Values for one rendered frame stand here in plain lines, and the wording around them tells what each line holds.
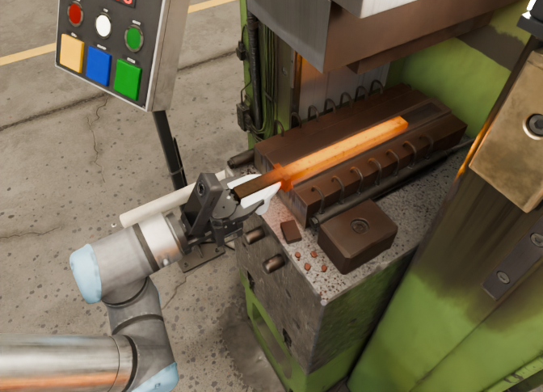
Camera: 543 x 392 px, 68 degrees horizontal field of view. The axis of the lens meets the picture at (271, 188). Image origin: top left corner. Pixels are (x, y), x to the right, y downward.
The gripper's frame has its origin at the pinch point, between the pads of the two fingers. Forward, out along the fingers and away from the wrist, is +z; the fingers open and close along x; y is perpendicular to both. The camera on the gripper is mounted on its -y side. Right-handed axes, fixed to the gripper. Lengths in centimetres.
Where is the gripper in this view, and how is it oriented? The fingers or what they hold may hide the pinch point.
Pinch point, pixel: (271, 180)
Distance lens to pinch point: 75.3
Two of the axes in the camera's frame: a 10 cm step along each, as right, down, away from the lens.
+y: 0.2, 6.3, 7.8
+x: 5.1, 6.6, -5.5
